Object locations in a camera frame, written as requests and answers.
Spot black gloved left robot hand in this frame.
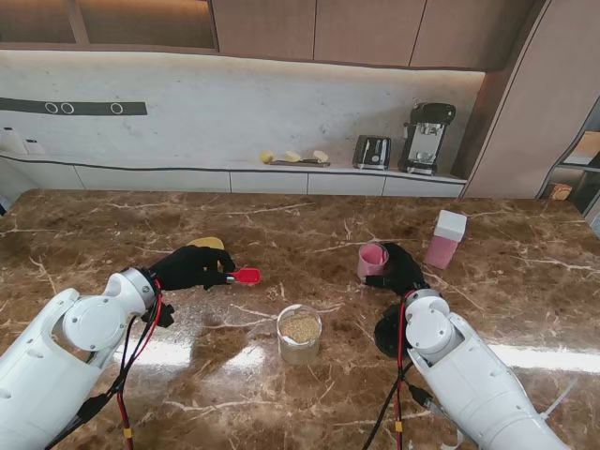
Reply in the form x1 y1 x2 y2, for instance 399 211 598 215
147 244 236 292

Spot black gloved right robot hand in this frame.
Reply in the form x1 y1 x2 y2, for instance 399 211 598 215
364 242 431 297

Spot pink measuring cup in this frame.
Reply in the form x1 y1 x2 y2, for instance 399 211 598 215
357 242 390 279

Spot red plastic spoon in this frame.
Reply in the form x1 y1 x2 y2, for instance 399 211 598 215
226 267 262 286

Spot black round jar lid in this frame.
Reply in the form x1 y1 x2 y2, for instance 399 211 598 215
373 305 408 360

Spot clear grain jar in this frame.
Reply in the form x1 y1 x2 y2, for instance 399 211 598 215
276 303 323 366

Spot pink container with white lid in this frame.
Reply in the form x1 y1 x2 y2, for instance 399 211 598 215
423 209 469 271

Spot yellow plastic bowl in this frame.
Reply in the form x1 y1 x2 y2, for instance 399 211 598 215
186 236 226 250

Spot white counter with drawers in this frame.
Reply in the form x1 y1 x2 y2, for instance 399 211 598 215
0 153 468 198

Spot black and silver toaster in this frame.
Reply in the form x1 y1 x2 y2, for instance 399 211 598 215
352 134 393 171

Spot black espresso machine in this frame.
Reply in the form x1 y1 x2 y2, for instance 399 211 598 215
397 101 458 177

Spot dark cutting board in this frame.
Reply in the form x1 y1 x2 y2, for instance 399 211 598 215
270 158 331 169

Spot small wooden box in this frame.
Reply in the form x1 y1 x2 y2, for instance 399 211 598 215
546 182 574 202

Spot tall brown cabinet panel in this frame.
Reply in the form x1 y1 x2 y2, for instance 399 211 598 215
461 0 600 201

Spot dark open shelf unit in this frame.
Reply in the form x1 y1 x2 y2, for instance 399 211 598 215
538 96 600 218

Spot tan book on shelf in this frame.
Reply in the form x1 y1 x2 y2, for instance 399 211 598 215
569 130 600 166

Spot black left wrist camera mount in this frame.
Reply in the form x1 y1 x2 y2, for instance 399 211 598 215
140 303 175 329

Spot red and black right arm cables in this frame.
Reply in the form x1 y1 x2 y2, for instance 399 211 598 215
360 292 437 450

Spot red and black arm cables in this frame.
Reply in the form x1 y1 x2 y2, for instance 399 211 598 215
46 278 165 450
360 292 437 450

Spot red and black left arm cables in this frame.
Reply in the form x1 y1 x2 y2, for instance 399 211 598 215
46 278 165 450

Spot black wall power strip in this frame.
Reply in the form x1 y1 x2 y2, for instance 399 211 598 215
0 97 148 117

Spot brown wall cabinets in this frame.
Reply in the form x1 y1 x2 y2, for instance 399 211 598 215
0 0 535 72

